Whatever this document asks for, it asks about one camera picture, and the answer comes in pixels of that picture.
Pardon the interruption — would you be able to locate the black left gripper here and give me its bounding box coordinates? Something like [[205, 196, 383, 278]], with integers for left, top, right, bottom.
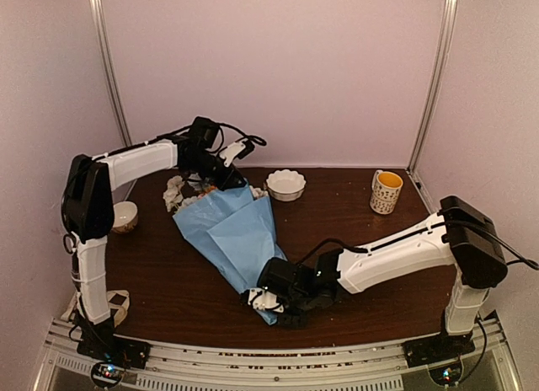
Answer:
[[185, 151, 246, 191]]

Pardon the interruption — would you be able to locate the white flower stem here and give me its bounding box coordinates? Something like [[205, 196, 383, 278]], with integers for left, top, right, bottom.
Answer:
[[163, 175, 185, 212]]

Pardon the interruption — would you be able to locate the blue hydrangea flower bunch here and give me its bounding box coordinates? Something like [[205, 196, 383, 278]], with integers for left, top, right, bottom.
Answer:
[[177, 183, 269, 210]]

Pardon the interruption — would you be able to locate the blue wrapping paper sheet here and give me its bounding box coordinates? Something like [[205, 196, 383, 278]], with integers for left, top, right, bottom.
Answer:
[[173, 185, 287, 325]]

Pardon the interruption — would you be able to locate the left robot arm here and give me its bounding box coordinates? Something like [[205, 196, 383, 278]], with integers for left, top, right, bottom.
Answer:
[[61, 116, 266, 362]]

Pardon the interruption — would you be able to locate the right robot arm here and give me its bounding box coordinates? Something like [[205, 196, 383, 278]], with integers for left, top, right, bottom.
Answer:
[[243, 195, 538, 367]]

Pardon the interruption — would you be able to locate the white fluted ceramic dish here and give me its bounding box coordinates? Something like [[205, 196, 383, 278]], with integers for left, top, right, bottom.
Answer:
[[264, 169, 307, 202]]

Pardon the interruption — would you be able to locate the small patterned ceramic bowl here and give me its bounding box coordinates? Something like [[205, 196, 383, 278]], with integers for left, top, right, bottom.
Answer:
[[112, 201, 138, 234]]

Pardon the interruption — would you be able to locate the floral ceramic mug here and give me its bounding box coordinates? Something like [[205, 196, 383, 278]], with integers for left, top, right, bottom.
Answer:
[[370, 169, 403, 215]]

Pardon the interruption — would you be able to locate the cream ribbon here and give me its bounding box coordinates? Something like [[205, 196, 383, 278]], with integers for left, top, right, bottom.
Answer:
[[60, 290, 131, 328]]

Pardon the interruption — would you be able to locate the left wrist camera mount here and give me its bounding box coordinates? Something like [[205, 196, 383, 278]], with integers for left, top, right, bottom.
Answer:
[[218, 138, 254, 168]]

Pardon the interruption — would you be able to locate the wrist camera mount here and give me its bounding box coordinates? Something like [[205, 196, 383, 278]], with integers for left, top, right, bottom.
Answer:
[[241, 287, 285, 313], [218, 138, 254, 168]]

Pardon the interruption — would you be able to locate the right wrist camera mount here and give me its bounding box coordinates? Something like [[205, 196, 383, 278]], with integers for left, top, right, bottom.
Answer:
[[241, 287, 285, 313]]

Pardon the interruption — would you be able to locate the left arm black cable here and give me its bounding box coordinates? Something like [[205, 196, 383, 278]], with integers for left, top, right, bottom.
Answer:
[[214, 121, 267, 150]]

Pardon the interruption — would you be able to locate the front aluminium rail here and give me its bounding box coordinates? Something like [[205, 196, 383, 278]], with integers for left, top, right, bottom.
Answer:
[[35, 310, 517, 391]]

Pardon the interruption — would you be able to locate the left aluminium corner post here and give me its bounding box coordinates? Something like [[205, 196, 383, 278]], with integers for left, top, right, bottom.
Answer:
[[89, 0, 133, 147]]

